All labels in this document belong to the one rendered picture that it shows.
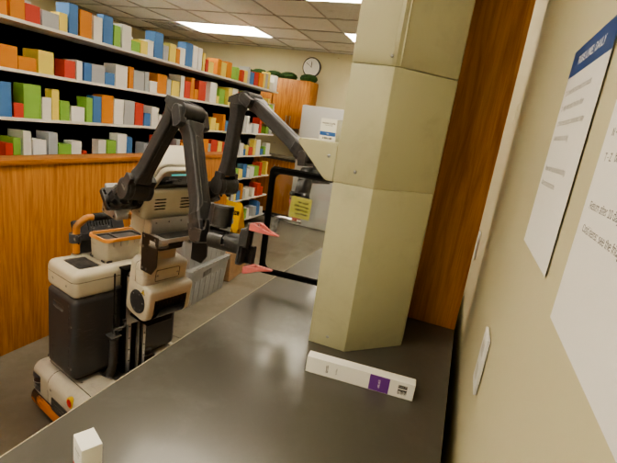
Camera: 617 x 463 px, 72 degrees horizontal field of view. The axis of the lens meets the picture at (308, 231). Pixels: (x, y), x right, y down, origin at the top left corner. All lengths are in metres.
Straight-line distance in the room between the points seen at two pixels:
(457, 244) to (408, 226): 0.32
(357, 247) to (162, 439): 0.63
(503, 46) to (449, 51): 0.30
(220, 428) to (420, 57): 0.96
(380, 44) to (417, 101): 0.17
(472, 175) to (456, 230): 0.18
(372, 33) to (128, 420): 1.01
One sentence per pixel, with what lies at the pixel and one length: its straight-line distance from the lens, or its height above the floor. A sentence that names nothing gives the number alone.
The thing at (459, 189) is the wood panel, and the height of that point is 1.41.
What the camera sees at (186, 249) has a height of 0.49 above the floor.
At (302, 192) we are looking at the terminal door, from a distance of 1.48.
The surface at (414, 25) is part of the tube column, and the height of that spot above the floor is 1.81.
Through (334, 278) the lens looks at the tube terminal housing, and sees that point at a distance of 1.19.
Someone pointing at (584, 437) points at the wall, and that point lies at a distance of 0.35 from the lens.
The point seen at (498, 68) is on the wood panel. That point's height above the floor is 1.79.
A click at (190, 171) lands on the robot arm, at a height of 1.36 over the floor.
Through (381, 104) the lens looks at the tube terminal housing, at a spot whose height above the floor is 1.62.
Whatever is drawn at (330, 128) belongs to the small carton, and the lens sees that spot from 1.22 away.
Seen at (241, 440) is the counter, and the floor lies 0.94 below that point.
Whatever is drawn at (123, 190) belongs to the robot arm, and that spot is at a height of 1.24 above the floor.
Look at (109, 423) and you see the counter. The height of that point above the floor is 0.94.
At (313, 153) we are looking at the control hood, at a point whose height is 1.47.
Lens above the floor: 1.55
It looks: 14 degrees down
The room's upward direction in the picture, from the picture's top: 8 degrees clockwise
